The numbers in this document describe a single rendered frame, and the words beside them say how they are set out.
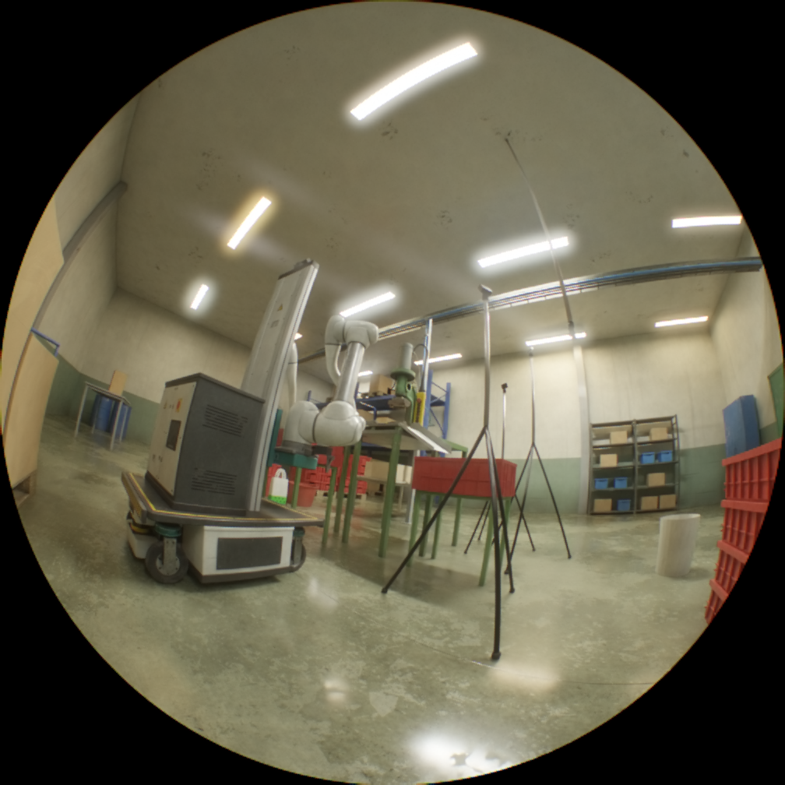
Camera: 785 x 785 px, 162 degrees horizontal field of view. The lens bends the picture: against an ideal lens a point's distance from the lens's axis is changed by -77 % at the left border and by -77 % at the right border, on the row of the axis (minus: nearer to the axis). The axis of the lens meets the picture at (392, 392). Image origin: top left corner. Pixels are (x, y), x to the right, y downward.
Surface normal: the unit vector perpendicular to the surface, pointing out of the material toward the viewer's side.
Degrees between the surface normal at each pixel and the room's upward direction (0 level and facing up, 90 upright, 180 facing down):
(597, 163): 180
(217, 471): 90
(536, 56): 180
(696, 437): 90
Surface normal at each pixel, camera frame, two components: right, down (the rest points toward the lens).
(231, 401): 0.88, -0.04
